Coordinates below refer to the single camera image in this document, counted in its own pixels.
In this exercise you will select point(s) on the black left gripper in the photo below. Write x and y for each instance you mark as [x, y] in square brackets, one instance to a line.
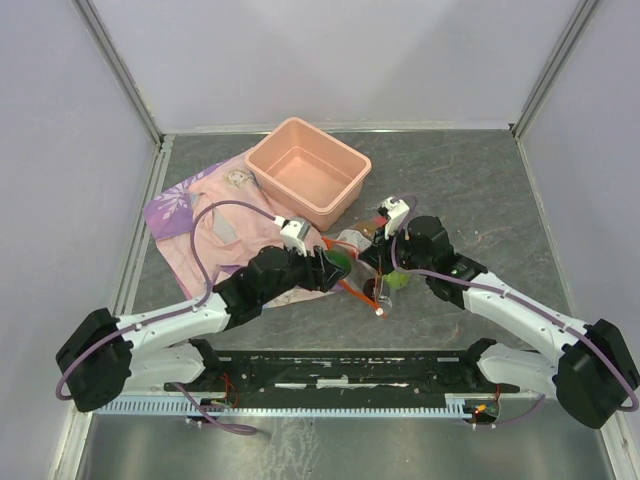
[320, 273]

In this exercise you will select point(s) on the light blue cable duct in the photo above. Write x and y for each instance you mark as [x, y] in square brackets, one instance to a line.
[324, 403]

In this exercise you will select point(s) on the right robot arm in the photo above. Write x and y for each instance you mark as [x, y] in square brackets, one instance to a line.
[586, 367]

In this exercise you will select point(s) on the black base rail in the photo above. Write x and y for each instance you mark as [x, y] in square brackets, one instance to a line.
[229, 374]

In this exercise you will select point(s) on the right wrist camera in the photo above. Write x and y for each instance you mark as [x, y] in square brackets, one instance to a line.
[395, 211]

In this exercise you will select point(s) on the pink purple printed cloth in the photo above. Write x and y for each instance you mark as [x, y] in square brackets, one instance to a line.
[226, 238]

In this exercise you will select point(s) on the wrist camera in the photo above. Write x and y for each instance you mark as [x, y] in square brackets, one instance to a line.
[293, 233]
[395, 211]

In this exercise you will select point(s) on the dark purple fake eggplant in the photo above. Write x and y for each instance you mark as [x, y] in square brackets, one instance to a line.
[373, 289]

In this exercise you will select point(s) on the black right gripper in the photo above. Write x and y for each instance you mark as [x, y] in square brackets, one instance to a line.
[376, 253]

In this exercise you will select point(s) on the clear zip top bag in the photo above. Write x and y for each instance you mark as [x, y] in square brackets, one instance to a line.
[352, 241]

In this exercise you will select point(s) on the green fake apple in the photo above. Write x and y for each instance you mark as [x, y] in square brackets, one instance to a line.
[396, 280]

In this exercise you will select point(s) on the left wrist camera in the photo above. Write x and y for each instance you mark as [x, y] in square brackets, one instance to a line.
[293, 233]

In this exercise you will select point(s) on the pink plastic tub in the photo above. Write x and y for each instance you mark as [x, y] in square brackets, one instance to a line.
[308, 171]

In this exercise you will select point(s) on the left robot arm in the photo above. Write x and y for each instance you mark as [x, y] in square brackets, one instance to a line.
[104, 353]

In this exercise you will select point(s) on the dark green fake vegetable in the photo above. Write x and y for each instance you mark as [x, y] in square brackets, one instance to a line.
[339, 259]

